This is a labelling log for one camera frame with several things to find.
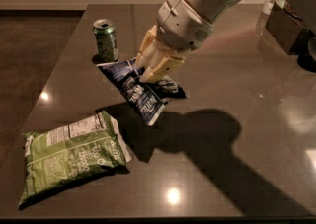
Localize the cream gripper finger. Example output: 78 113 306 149
136 25 165 70
139 48 185 83

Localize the blue chip bag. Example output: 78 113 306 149
97 59 186 126

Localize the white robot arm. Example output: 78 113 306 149
135 0 316 83

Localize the green jalapeno chip bag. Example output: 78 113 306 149
19 112 131 206

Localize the green soda can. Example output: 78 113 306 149
93 19 119 62

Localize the dark box on table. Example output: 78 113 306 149
266 3 314 55

